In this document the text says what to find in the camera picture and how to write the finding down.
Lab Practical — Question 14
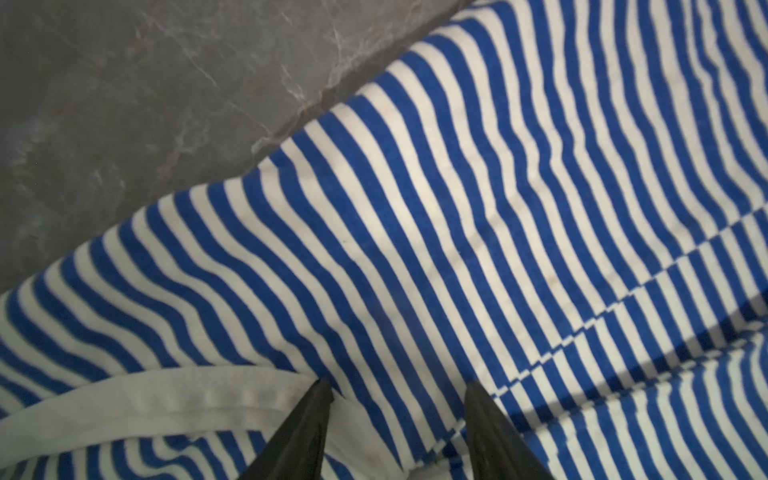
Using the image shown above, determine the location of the blue white striped tank top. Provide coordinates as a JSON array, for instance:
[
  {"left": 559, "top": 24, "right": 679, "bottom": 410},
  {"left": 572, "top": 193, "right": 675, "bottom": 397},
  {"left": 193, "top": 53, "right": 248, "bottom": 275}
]
[{"left": 1, "top": 1, "right": 767, "bottom": 479}]

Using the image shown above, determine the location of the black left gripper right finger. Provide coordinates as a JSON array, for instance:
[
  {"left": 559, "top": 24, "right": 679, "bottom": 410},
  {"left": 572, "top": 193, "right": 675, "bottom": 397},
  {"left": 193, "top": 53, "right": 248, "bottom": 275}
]
[{"left": 464, "top": 381, "right": 553, "bottom": 480}]

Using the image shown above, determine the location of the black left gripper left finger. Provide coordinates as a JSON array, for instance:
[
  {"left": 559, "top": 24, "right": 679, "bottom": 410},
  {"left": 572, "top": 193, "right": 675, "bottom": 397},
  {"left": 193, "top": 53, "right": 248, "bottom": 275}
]
[{"left": 239, "top": 379, "right": 333, "bottom": 480}]

